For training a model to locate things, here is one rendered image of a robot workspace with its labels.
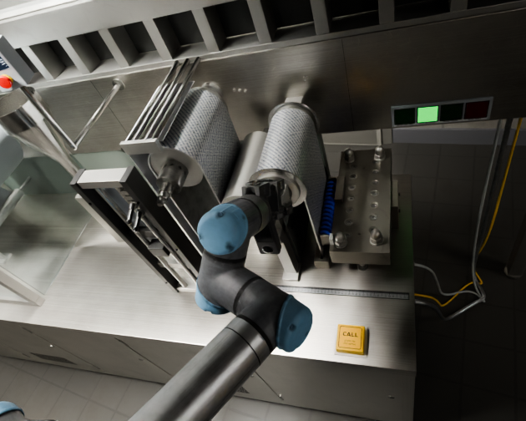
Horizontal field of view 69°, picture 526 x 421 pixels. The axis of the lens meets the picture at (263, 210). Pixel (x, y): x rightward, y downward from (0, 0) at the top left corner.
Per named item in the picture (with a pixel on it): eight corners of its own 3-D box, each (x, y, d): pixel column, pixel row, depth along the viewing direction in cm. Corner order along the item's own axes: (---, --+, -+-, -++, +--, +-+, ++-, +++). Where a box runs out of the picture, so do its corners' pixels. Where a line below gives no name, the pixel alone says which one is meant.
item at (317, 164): (316, 241, 111) (304, 201, 97) (326, 181, 124) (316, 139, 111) (318, 242, 111) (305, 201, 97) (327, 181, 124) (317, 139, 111)
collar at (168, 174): (163, 195, 98) (151, 177, 93) (171, 177, 101) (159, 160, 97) (184, 194, 96) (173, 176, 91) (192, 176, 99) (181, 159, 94)
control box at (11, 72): (-1, 97, 88) (-38, 58, 80) (10, 82, 92) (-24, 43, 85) (26, 88, 87) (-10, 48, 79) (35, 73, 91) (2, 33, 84)
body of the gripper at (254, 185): (286, 178, 82) (268, 185, 71) (289, 217, 84) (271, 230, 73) (253, 180, 85) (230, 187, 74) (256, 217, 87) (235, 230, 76)
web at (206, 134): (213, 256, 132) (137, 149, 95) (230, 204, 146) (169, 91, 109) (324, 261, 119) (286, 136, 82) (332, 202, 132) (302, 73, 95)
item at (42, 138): (109, 247, 150) (-5, 136, 108) (124, 219, 158) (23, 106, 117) (139, 248, 145) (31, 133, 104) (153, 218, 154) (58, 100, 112)
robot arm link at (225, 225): (189, 251, 62) (198, 202, 59) (219, 234, 72) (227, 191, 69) (232, 268, 60) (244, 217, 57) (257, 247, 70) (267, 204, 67)
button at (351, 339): (336, 352, 101) (335, 349, 99) (339, 327, 105) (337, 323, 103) (363, 355, 98) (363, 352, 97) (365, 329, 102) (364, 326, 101)
